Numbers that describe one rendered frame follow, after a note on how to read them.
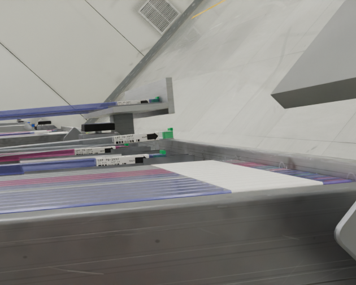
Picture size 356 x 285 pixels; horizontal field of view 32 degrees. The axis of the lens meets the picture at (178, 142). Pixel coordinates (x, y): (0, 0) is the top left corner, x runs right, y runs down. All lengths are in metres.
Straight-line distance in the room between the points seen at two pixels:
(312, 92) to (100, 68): 7.58
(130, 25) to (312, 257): 8.34
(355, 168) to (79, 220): 0.18
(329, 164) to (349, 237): 0.12
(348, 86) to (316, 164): 0.49
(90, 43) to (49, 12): 0.67
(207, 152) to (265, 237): 0.33
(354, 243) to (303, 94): 0.73
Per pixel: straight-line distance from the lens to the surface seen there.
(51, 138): 1.76
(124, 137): 0.80
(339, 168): 0.41
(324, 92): 0.97
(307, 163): 0.45
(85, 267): 0.31
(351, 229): 0.31
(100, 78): 8.50
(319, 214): 0.35
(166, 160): 0.69
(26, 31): 8.48
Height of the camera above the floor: 0.91
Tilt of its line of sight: 13 degrees down
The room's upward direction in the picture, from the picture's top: 47 degrees counter-clockwise
